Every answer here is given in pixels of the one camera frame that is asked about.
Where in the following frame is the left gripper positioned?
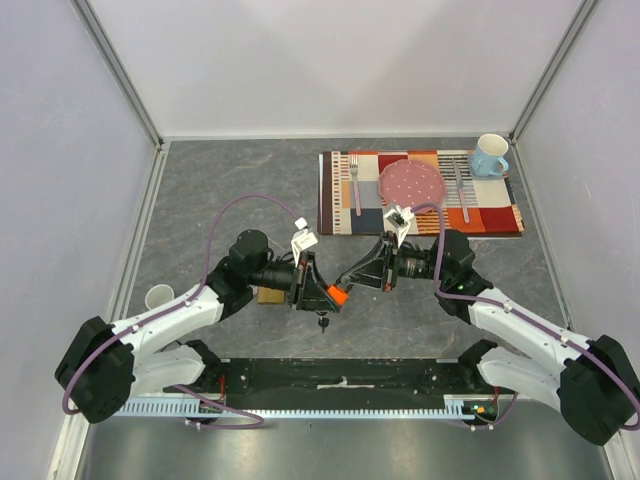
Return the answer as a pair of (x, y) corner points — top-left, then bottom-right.
(248, 252), (341, 314)

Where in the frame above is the large brass padlock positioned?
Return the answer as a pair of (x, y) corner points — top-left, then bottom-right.
(257, 287), (286, 305)

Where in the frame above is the orange black padlock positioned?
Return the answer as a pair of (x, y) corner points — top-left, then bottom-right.
(327, 284), (349, 307)

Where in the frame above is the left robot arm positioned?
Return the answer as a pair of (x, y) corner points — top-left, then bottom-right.
(54, 230), (348, 424)

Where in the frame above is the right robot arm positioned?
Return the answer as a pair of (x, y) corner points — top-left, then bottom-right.
(337, 229), (639, 446)

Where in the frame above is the colourful patchwork placemat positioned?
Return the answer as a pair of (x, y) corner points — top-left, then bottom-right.
(317, 150), (524, 237)

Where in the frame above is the pink dotted plate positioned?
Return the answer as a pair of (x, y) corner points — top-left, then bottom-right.
(378, 159), (446, 208)

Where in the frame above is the grey printed mug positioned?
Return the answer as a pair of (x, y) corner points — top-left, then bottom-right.
(144, 284), (175, 310)

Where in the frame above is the light blue mug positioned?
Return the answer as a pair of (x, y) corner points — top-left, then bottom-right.
(469, 134), (509, 178)

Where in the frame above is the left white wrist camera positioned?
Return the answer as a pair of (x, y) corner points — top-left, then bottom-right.
(291, 217), (318, 266)

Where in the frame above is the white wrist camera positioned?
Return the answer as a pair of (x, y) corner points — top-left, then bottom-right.
(291, 217), (318, 266)
(384, 204), (415, 247)

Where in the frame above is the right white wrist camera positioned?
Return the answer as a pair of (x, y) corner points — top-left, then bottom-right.
(384, 204), (415, 247)

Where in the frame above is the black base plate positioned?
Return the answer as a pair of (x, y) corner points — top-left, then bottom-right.
(190, 358), (511, 410)

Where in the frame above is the pink handled fork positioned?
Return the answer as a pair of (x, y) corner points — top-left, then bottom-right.
(349, 154), (362, 216)

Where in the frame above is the pink handled knife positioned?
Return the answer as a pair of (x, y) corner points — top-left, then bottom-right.
(452, 160), (470, 224)

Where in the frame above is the light blue cable duct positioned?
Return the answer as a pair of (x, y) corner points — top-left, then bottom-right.
(114, 396), (476, 421)

